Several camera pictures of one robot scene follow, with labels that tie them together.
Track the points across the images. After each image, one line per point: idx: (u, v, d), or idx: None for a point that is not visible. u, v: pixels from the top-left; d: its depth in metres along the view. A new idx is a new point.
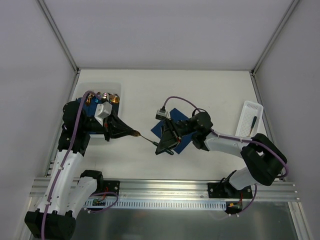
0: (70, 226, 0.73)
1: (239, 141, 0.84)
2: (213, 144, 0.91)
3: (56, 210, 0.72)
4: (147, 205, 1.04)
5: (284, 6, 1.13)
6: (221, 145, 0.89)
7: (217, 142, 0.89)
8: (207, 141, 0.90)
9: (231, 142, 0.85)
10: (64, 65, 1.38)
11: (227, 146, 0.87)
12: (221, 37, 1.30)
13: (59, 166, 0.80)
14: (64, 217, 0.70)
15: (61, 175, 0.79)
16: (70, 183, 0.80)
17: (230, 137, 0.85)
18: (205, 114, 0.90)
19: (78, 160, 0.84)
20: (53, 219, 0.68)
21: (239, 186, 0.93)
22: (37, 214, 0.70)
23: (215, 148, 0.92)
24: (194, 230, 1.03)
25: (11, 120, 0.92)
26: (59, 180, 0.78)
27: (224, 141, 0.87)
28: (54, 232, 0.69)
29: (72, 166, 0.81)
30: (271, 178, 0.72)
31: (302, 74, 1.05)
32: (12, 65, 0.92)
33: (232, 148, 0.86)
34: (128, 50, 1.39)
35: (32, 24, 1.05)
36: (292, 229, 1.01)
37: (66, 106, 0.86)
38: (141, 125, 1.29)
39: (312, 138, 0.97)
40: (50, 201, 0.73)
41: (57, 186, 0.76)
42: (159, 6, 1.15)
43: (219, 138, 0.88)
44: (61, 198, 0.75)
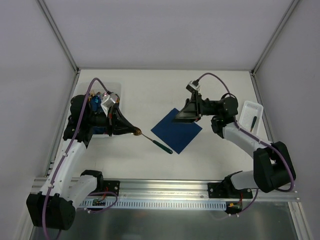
0: (70, 214, 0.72)
1: (257, 141, 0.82)
2: (230, 134, 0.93)
3: (59, 193, 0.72)
4: (147, 206, 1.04)
5: (284, 6, 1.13)
6: (237, 138, 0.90)
7: (234, 133, 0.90)
8: (226, 128, 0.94)
9: (249, 139, 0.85)
10: (63, 65, 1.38)
11: (243, 141, 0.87)
12: (221, 37, 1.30)
13: (63, 152, 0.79)
14: (65, 201, 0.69)
15: (64, 161, 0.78)
16: (72, 170, 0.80)
17: (251, 134, 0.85)
18: (233, 100, 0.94)
19: (81, 149, 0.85)
20: (55, 201, 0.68)
21: (240, 186, 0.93)
22: (38, 198, 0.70)
23: (231, 137, 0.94)
24: (194, 230, 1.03)
25: (11, 120, 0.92)
26: (63, 165, 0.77)
27: (242, 135, 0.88)
28: (54, 217, 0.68)
29: (76, 153, 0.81)
30: (272, 187, 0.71)
31: (302, 74, 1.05)
32: (12, 65, 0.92)
33: (247, 144, 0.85)
34: (128, 50, 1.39)
35: (31, 23, 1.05)
36: (292, 229, 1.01)
37: (74, 98, 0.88)
38: (141, 125, 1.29)
39: (313, 138, 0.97)
40: (52, 185, 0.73)
41: (60, 171, 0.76)
42: (159, 5, 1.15)
43: (238, 130, 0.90)
44: (64, 182, 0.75)
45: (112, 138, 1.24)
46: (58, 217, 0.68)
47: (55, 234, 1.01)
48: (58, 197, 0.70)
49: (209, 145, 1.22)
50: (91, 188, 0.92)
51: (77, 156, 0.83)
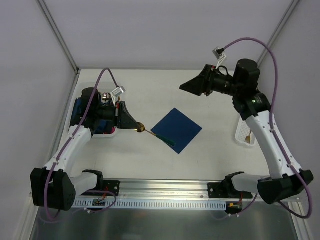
0: (71, 195, 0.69)
1: (286, 163, 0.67)
2: (257, 128, 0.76)
3: (63, 170, 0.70)
4: (147, 206, 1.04)
5: (284, 6, 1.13)
6: (262, 139, 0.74)
7: (263, 131, 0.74)
8: (257, 119, 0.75)
9: (277, 152, 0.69)
10: (64, 65, 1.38)
11: (270, 150, 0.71)
12: (221, 37, 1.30)
13: (70, 134, 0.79)
14: (68, 179, 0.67)
15: (71, 142, 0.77)
16: (76, 154, 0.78)
17: (284, 151, 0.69)
18: (255, 64, 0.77)
19: (87, 135, 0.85)
20: (58, 176, 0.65)
21: (239, 188, 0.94)
22: (42, 173, 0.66)
23: (255, 131, 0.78)
24: (194, 230, 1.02)
25: (11, 120, 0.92)
26: (69, 147, 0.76)
27: (272, 140, 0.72)
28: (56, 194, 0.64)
29: (82, 137, 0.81)
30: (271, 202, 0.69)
31: (302, 74, 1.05)
32: (13, 65, 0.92)
33: (272, 155, 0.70)
34: (128, 50, 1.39)
35: (31, 23, 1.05)
36: (293, 229, 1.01)
37: (86, 90, 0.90)
38: None
39: (313, 138, 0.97)
40: (57, 161, 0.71)
41: (66, 151, 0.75)
42: (159, 5, 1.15)
43: (269, 134, 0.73)
44: (68, 161, 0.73)
45: (112, 138, 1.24)
46: (59, 194, 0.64)
47: (55, 234, 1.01)
48: (62, 172, 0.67)
49: (209, 144, 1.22)
50: (91, 186, 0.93)
51: (82, 140, 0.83)
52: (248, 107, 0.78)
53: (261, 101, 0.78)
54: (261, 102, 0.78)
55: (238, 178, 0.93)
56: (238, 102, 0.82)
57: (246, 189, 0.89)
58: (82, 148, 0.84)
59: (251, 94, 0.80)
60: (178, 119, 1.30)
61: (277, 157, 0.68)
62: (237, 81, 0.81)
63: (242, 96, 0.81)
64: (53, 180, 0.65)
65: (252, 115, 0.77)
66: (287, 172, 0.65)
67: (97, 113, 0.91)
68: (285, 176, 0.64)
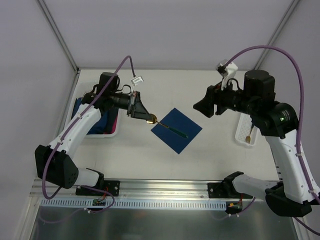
0: (72, 175, 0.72)
1: (307, 189, 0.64)
2: (280, 150, 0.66)
3: (66, 150, 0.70)
4: (147, 205, 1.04)
5: (284, 6, 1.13)
6: (285, 161, 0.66)
7: (287, 155, 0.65)
8: (283, 142, 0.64)
9: (300, 178, 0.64)
10: (64, 65, 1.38)
11: (292, 174, 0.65)
12: (221, 37, 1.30)
13: (78, 114, 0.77)
14: (70, 160, 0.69)
15: (77, 122, 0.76)
16: (81, 134, 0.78)
17: (306, 175, 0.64)
18: (266, 73, 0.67)
19: (96, 116, 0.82)
20: (60, 157, 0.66)
21: (239, 189, 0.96)
22: (45, 151, 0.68)
23: (276, 151, 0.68)
24: (194, 230, 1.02)
25: (11, 120, 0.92)
26: (75, 127, 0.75)
27: (295, 164, 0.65)
28: (58, 173, 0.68)
29: (90, 118, 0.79)
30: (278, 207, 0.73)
31: (302, 74, 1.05)
32: (13, 65, 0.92)
33: (293, 179, 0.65)
34: (128, 50, 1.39)
35: (31, 23, 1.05)
36: (293, 230, 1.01)
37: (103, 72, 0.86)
38: (141, 125, 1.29)
39: (313, 138, 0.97)
40: (61, 141, 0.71)
41: (71, 131, 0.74)
42: (158, 6, 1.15)
43: (294, 157, 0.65)
44: (73, 142, 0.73)
45: (112, 138, 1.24)
46: (60, 173, 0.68)
47: (55, 234, 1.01)
48: (64, 154, 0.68)
49: (208, 145, 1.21)
50: (90, 183, 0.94)
51: (91, 121, 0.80)
52: (274, 126, 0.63)
53: (287, 113, 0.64)
54: (287, 115, 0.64)
55: (238, 180, 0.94)
56: (259, 119, 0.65)
57: (247, 189, 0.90)
58: (90, 128, 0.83)
59: (272, 108, 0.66)
60: (178, 119, 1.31)
61: (299, 183, 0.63)
62: (249, 96, 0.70)
63: (261, 111, 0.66)
64: (55, 159, 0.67)
65: (278, 137, 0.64)
66: (307, 198, 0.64)
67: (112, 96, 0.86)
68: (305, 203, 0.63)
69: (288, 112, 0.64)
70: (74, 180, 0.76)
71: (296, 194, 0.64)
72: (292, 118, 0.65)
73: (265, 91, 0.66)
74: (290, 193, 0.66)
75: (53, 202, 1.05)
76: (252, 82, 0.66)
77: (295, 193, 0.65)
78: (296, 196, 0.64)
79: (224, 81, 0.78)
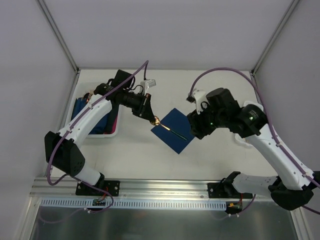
0: (78, 164, 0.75)
1: (301, 174, 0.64)
2: (261, 146, 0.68)
3: (74, 139, 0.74)
4: (147, 206, 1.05)
5: (284, 6, 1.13)
6: (269, 155, 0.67)
7: (269, 148, 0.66)
8: (260, 138, 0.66)
9: (290, 166, 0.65)
10: (64, 65, 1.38)
11: (281, 165, 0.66)
12: (221, 37, 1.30)
13: (89, 104, 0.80)
14: (77, 149, 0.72)
15: (88, 113, 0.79)
16: (91, 125, 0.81)
17: (295, 161, 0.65)
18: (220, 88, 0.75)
19: (106, 108, 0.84)
20: (68, 145, 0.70)
21: (242, 189, 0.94)
22: (55, 137, 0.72)
23: (259, 148, 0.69)
24: (194, 230, 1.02)
25: (12, 120, 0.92)
26: (84, 117, 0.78)
27: (280, 155, 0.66)
28: (64, 160, 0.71)
29: (100, 110, 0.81)
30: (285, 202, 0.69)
31: (302, 74, 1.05)
32: (13, 65, 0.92)
33: (284, 169, 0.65)
34: (128, 50, 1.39)
35: (31, 23, 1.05)
36: (293, 230, 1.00)
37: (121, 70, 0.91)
38: (141, 125, 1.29)
39: (313, 138, 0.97)
40: (70, 130, 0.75)
41: (81, 121, 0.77)
42: (158, 5, 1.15)
43: (276, 148, 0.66)
44: (81, 132, 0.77)
45: (112, 138, 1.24)
46: (66, 161, 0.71)
47: (55, 234, 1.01)
48: (72, 142, 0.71)
49: (208, 145, 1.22)
50: (90, 181, 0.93)
51: (100, 112, 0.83)
52: (247, 126, 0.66)
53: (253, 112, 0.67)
54: (254, 113, 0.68)
55: (239, 180, 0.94)
56: (233, 125, 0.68)
57: (251, 190, 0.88)
58: (100, 120, 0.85)
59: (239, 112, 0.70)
60: (178, 119, 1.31)
61: (291, 172, 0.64)
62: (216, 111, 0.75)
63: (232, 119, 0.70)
64: (63, 146, 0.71)
65: (255, 134, 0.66)
66: (305, 184, 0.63)
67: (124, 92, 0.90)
68: (305, 189, 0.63)
69: (252, 110, 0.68)
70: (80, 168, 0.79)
71: (292, 183, 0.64)
72: (260, 115, 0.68)
73: (227, 101, 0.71)
74: (287, 184, 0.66)
75: (53, 202, 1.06)
76: (212, 98, 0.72)
77: (291, 182, 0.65)
78: (294, 185, 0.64)
79: (196, 107, 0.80)
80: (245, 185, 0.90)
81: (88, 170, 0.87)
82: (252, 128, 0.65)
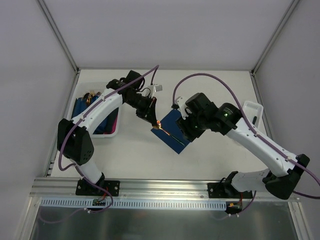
0: (87, 153, 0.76)
1: (284, 159, 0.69)
2: (242, 138, 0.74)
3: (86, 127, 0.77)
4: (147, 205, 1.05)
5: (284, 6, 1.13)
6: (251, 146, 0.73)
7: (249, 139, 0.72)
8: (238, 131, 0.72)
9: (272, 153, 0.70)
10: (64, 64, 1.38)
11: (264, 153, 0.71)
12: (221, 37, 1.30)
13: (102, 97, 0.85)
14: (88, 137, 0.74)
15: (100, 104, 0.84)
16: (102, 116, 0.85)
17: (275, 148, 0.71)
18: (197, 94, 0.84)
19: (117, 102, 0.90)
20: (80, 131, 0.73)
21: (241, 188, 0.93)
22: (68, 125, 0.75)
23: (241, 142, 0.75)
24: (194, 230, 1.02)
25: (12, 120, 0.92)
26: (97, 108, 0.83)
27: (260, 144, 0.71)
28: (75, 147, 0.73)
29: (112, 102, 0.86)
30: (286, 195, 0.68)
31: (302, 74, 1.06)
32: (13, 65, 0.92)
33: (268, 156, 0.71)
34: (128, 50, 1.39)
35: (31, 23, 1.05)
36: (293, 230, 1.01)
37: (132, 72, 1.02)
38: (141, 125, 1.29)
39: (313, 138, 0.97)
40: (83, 119, 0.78)
41: (94, 111, 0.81)
42: (159, 5, 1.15)
43: (255, 138, 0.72)
44: (94, 121, 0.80)
45: (112, 138, 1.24)
46: (78, 147, 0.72)
47: (55, 234, 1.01)
48: (84, 129, 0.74)
49: (208, 145, 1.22)
50: (92, 179, 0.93)
51: (111, 105, 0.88)
52: (224, 123, 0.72)
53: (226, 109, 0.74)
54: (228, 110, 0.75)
55: (237, 178, 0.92)
56: (212, 125, 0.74)
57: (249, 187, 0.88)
58: (110, 112, 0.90)
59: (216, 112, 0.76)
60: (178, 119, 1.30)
61: (273, 157, 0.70)
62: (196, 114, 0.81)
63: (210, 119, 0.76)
64: (75, 133, 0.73)
65: (232, 129, 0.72)
66: (289, 167, 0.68)
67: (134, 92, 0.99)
68: (290, 172, 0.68)
69: (226, 108, 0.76)
70: (89, 159, 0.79)
71: (278, 168, 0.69)
72: (234, 112, 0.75)
73: (203, 104, 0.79)
74: (275, 171, 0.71)
75: (53, 202, 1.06)
76: (190, 103, 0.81)
77: (276, 168, 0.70)
78: (280, 170, 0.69)
79: (181, 112, 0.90)
80: (243, 183, 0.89)
81: (92, 165, 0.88)
82: (228, 124, 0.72)
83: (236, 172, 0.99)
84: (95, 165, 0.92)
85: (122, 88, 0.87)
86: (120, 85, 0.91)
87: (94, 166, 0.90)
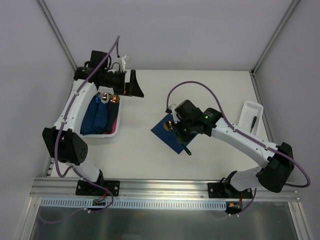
0: (82, 150, 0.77)
1: (263, 148, 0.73)
2: (222, 135, 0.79)
3: (72, 128, 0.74)
4: (147, 206, 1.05)
5: (284, 6, 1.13)
6: (233, 141, 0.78)
7: (229, 135, 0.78)
8: (217, 129, 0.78)
9: (250, 144, 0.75)
10: (63, 65, 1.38)
11: (244, 145, 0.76)
12: (221, 37, 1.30)
13: (75, 92, 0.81)
14: (77, 136, 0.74)
15: (76, 99, 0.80)
16: (82, 112, 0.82)
17: (252, 139, 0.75)
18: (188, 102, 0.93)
19: (91, 91, 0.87)
20: (68, 135, 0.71)
21: (240, 187, 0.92)
22: (53, 132, 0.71)
23: (223, 139, 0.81)
24: (194, 230, 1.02)
25: (11, 120, 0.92)
26: (74, 105, 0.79)
27: (239, 137, 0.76)
28: (69, 150, 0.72)
29: (86, 94, 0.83)
30: (280, 187, 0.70)
31: (302, 74, 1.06)
32: (13, 65, 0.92)
33: (248, 148, 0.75)
34: (129, 50, 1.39)
35: (31, 22, 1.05)
36: (293, 230, 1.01)
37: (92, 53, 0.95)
38: (141, 125, 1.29)
39: (313, 138, 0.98)
40: (65, 121, 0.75)
41: (71, 110, 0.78)
42: (159, 6, 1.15)
43: (235, 133, 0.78)
44: (76, 119, 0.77)
45: (112, 138, 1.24)
46: (71, 148, 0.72)
47: (55, 234, 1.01)
48: (71, 132, 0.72)
49: (208, 145, 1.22)
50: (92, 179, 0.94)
51: (87, 97, 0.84)
52: (206, 124, 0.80)
53: (207, 112, 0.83)
54: (209, 113, 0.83)
55: (234, 176, 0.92)
56: (195, 126, 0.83)
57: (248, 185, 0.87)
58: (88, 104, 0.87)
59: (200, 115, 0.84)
60: None
61: (253, 148, 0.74)
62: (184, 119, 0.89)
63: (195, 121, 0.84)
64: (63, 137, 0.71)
65: (212, 128, 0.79)
66: (269, 155, 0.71)
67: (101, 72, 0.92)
68: (270, 159, 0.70)
69: (208, 111, 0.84)
70: (85, 154, 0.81)
71: (259, 158, 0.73)
72: (216, 114, 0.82)
73: (189, 109, 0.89)
74: (258, 161, 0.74)
75: (53, 202, 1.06)
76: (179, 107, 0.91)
77: (258, 157, 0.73)
78: (261, 159, 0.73)
79: (174, 117, 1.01)
80: (240, 181, 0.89)
81: (88, 165, 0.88)
82: (209, 125, 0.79)
83: (235, 171, 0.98)
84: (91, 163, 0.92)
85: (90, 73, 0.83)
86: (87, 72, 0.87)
87: (90, 164, 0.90)
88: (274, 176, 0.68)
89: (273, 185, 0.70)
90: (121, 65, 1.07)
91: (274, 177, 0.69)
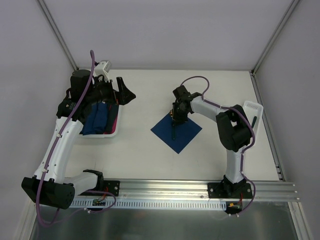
0: (69, 195, 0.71)
1: (218, 108, 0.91)
2: (197, 106, 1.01)
3: (53, 178, 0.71)
4: (147, 205, 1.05)
5: (283, 7, 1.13)
6: (203, 109, 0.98)
7: (200, 104, 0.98)
8: (193, 101, 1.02)
9: (211, 107, 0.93)
10: (64, 65, 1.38)
11: (208, 110, 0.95)
12: (221, 36, 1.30)
13: (57, 133, 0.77)
14: (61, 185, 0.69)
15: (58, 143, 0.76)
16: (67, 153, 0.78)
17: (212, 103, 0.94)
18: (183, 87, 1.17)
19: (77, 128, 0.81)
20: (49, 186, 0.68)
21: (229, 171, 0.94)
22: (33, 182, 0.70)
23: (199, 110, 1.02)
24: (194, 230, 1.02)
25: (10, 120, 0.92)
26: (56, 150, 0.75)
27: (206, 104, 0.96)
28: (52, 200, 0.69)
29: (70, 134, 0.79)
30: (234, 142, 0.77)
31: (301, 74, 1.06)
32: (13, 65, 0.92)
33: (211, 111, 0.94)
34: (128, 50, 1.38)
35: (31, 22, 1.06)
36: (292, 229, 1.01)
37: (74, 74, 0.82)
38: (141, 125, 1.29)
39: (312, 138, 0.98)
40: (46, 169, 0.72)
41: (53, 156, 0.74)
42: (159, 5, 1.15)
43: (203, 102, 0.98)
44: (59, 166, 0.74)
45: (112, 138, 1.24)
46: (53, 200, 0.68)
47: (55, 234, 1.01)
48: (53, 182, 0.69)
49: (208, 145, 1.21)
50: (91, 180, 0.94)
51: (71, 137, 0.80)
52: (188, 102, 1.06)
53: (192, 94, 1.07)
54: (194, 94, 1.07)
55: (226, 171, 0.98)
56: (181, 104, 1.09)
57: (232, 162, 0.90)
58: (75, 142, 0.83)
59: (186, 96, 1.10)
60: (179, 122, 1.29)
61: (213, 110, 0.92)
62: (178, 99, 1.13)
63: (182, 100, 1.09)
64: (44, 189, 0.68)
65: (191, 101, 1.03)
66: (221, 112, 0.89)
67: (87, 99, 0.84)
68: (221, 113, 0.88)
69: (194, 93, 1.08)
70: (73, 197, 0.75)
71: None
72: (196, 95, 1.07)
73: (181, 92, 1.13)
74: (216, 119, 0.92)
75: None
76: (175, 92, 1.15)
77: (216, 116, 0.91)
78: None
79: None
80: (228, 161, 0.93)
81: (80, 182, 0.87)
82: (189, 101, 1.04)
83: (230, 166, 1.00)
84: (85, 178, 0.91)
85: (71, 114, 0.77)
86: (70, 110, 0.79)
87: (84, 180, 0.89)
88: (223, 128, 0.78)
89: (226, 139, 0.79)
90: (105, 76, 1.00)
91: (224, 129, 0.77)
